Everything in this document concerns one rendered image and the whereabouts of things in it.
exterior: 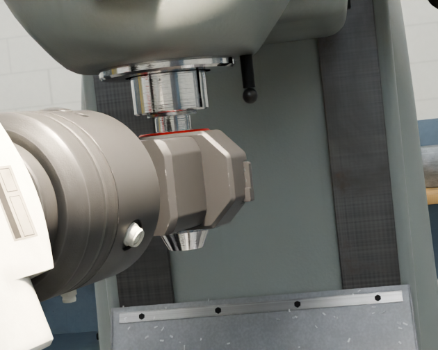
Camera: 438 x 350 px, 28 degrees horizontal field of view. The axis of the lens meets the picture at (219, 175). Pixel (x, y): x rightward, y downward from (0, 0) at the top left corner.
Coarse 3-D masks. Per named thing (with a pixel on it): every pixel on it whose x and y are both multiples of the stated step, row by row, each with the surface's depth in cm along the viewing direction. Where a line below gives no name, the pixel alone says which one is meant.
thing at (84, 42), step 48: (48, 0) 47; (144, 0) 46; (192, 0) 46; (240, 0) 47; (288, 0) 55; (48, 48) 50; (96, 48) 48; (144, 48) 47; (192, 48) 48; (240, 48) 50
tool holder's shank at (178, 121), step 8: (168, 112) 53; (176, 112) 53; (184, 112) 54; (192, 112) 54; (160, 120) 54; (168, 120) 54; (176, 120) 54; (184, 120) 54; (160, 128) 54; (168, 128) 54; (176, 128) 54; (184, 128) 54
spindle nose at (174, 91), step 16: (144, 80) 53; (160, 80) 52; (176, 80) 52; (192, 80) 53; (144, 96) 53; (160, 96) 53; (176, 96) 53; (192, 96) 53; (208, 96) 55; (144, 112) 53; (160, 112) 53
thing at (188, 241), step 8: (200, 232) 54; (208, 232) 55; (168, 240) 54; (176, 240) 54; (184, 240) 54; (192, 240) 54; (200, 240) 54; (168, 248) 55; (176, 248) 54; (184, 248) 54; (192, 248) 54
